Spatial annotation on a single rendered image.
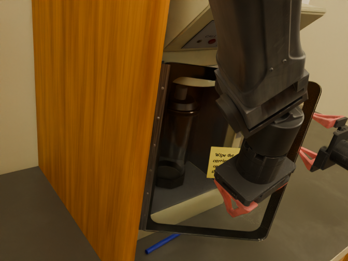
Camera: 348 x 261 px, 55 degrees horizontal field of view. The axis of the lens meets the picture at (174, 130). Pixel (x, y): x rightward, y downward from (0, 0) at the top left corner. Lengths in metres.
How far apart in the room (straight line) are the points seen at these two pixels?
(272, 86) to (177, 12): 0.29
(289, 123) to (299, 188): 0.82
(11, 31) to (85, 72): 0.34
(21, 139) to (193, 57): 0.60
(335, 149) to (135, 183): 0.47
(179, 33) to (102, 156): 0.27
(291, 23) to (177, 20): 0.32
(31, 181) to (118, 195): 0.45
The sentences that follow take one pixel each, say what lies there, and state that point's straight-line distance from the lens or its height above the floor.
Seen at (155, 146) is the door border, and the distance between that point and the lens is 0.66.
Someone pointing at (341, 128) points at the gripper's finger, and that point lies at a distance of 0.87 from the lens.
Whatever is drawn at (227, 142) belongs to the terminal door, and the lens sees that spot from 0.67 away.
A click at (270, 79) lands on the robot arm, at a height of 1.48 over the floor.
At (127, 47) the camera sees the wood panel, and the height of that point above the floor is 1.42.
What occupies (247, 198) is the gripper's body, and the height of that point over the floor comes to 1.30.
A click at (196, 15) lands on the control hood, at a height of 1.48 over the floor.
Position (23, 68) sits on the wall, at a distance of 0.98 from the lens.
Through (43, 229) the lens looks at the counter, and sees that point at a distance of 0.88.
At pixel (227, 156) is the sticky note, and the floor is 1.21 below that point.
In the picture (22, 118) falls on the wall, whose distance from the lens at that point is 1.04.
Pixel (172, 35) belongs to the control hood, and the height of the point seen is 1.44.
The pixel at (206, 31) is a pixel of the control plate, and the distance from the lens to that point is 0.56.
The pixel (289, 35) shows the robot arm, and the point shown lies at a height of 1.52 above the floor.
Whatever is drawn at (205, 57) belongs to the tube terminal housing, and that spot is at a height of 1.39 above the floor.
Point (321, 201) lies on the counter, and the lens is 1.18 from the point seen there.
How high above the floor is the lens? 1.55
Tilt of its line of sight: 27 degrees down
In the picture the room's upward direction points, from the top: 10 degrees clockwise
